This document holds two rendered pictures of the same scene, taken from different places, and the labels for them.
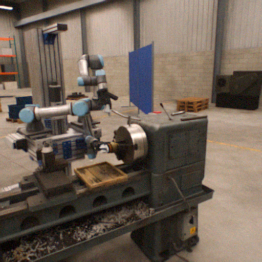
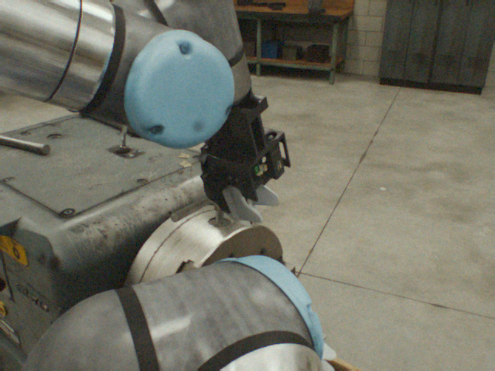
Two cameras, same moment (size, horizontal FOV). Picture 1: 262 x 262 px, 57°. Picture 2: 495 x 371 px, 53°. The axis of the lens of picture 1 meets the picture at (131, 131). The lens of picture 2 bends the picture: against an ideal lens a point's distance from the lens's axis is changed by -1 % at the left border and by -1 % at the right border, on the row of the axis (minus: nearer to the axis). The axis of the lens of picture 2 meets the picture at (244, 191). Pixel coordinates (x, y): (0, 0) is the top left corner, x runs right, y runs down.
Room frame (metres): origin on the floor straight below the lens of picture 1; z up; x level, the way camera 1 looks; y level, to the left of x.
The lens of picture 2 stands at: (2.06, 0.73, 1.67)
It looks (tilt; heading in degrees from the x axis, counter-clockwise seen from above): 27 degrees down; 251
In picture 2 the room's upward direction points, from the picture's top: straight up
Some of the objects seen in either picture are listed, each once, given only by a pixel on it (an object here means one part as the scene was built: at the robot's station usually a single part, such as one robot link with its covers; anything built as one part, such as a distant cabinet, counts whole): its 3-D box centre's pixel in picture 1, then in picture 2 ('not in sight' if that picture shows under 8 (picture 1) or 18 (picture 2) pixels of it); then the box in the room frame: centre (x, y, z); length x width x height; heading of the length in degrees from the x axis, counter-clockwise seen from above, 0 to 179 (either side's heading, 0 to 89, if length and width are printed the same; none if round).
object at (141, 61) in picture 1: (138, 82); not in sight; (8.74, -0.29, 1.18); 4.12 x 0.80 x 2.35; 9
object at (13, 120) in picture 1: (27, 108); not in sight; (8.27, 3.55, 0.39); 1.20 x 0.80 x 0.79; 146
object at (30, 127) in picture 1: (35, 124); not in sight; (2.07, 0.84, 1.21); 0.15 x 0.15 x 0.10
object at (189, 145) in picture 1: (166, 138); (80, 236); (2.09, -0.32, 1.06); 0.59 x 0.48 x 0.39; 121
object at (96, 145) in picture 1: (97, 146); not in sight; (1.85, 0.27, 1.08); 0.12 x 0.09 x 0.08; 30
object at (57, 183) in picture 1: (51, 176); not in sight; (1.57, 0.56, 0.95); 0.43 x 0.17 x 0.05; 31
